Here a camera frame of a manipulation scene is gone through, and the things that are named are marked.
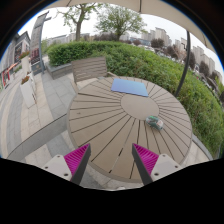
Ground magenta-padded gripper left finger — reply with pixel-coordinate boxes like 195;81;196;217
42;143;92;186

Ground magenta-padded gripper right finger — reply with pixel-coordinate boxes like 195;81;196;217
131;143;184;186

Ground transparent computer mouse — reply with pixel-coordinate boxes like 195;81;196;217
145;115;165;131

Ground blue mouse pad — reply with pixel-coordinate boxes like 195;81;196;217
110;78;150;98

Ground white flower planter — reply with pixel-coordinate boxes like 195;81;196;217
19;74;37;109

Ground slatted wooden chair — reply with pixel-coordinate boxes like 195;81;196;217
70;55;116;93

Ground green hedge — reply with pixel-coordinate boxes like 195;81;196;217
46;40;224;158

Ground tall sign pillar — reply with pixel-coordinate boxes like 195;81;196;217
29;11;51;76

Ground high-rise buildings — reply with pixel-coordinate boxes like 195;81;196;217
46;26;216;76

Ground sparse-leaved tree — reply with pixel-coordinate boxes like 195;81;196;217
56;3;101;43

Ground leafy round tree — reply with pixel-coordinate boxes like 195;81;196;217
94;4;148;41

